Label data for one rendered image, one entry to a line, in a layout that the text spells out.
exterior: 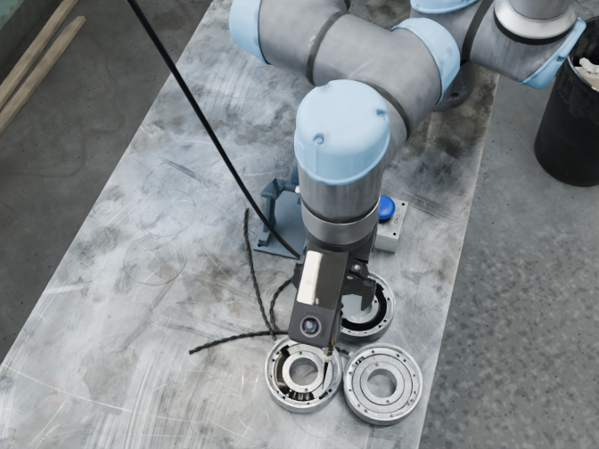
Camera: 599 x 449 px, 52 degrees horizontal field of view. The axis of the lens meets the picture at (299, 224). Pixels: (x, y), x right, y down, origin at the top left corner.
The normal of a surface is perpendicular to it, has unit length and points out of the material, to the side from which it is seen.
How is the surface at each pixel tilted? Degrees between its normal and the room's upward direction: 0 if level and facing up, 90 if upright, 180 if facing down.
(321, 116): 1
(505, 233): 0
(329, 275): 31
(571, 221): 0
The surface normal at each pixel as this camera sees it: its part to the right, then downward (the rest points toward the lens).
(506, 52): -0.64, 0.73
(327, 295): -0.18, -0.02
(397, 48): -0.04, -0.52
